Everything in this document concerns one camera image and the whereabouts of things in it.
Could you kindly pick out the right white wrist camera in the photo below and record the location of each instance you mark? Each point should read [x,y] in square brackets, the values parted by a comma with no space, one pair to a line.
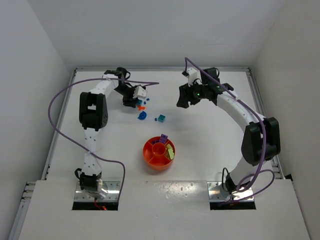
[192,75]

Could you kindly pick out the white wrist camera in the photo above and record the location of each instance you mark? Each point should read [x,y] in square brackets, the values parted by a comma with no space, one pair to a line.
[192,75]
[140,92]

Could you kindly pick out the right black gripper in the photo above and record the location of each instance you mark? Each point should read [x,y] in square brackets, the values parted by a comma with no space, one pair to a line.
[188,94]

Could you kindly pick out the blue round lego piece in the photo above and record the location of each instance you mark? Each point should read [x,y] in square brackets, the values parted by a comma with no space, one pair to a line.
[142,115]

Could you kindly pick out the orange round divided container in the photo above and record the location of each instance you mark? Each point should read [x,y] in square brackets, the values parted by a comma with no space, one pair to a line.
[155,156]

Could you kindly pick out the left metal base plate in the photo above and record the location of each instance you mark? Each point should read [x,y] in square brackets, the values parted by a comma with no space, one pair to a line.
[109,192]

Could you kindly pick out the teal square lego brick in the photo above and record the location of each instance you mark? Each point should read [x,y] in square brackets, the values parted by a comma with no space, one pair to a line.
[161,118]

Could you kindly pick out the lime green purple lego brick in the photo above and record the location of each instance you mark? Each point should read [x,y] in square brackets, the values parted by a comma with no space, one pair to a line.
[170,154]

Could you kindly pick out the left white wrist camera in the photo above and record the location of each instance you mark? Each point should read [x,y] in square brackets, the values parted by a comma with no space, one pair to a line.
[140,92]

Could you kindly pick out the small orange lego piece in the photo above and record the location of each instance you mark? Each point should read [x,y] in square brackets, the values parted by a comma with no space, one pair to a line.
[141,108]

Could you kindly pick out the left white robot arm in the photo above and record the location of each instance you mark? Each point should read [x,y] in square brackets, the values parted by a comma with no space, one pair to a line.
[93,116]

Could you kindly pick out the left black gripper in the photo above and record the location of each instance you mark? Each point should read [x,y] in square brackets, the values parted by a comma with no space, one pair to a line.
[129,100]

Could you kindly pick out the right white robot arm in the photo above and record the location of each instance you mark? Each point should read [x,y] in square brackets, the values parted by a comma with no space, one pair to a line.
[261,135]

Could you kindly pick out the teal long lego brick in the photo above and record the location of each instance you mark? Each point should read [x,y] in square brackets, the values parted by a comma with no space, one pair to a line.
[139,102]

